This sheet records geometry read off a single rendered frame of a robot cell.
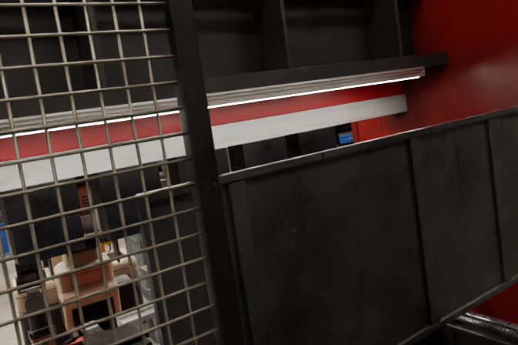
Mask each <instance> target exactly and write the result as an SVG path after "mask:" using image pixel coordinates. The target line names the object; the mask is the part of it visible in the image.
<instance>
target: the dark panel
mask: <svg viewBox="0 0 518 345"><path fill-rule="evenodd" d="M219 177H220V187H221V192H222V197H223V202H224V212H225V216H226V221H227V231H228V236H229V241H230V251H231V256H232V260H233V266H234V275H235V280H236V285H237V295H238V299H239V305H240V314H241V319H242V324H243V330H244V339H245V344H246V345H413V344H414V343H416V342H418V341H420V340H421V339H423V338H424V337H427V336H428V335H429V334H431V333H433V332H435V331H436V330H438V329H439V328H441V327H443V326H445V325H446V324H447V323H450V322H451V321H453V320H454V319H456V318H458V317H460V316H462V315H463V314H464V313H466V312H468V311H470V310H471V309H473V308H474V307H476V306H478V305H480V304H481V303H483V302H485V301H486V300H488V299H489V298H491V297H493V296H495V295H496V294H498V293H500V292H501V291H503V290H505V289H506V288H508V287H509V286H512V285H513V284H514V283H516V282H518V106H514V107H509V108H506V109H500V110H496V111H493V112H487V113H483V114H480V115H476V116H470V117H466V118H463V119H457V120H453V121H450V122H444V123H440V124H437V125H433V126H427V127H423V128H420V129H414V130H410V131H407V132H400V133H397V134H394V135H390V136H384V137H380V138H377V139H371V140H367V141H364V142H357V143H354V144H351V145H346V146H341V147H338V148H333V149H328V150H324V151H320V152H314V153H311V154H307V155H304V156H298V157H294V158H290V159H285V160H281V161H277V162H271V163H268V164H264V165H261V166H255V167H251V168H247V169H242V170H238V171H234V172H229V173H224V174H221V175H219Z"/></svg>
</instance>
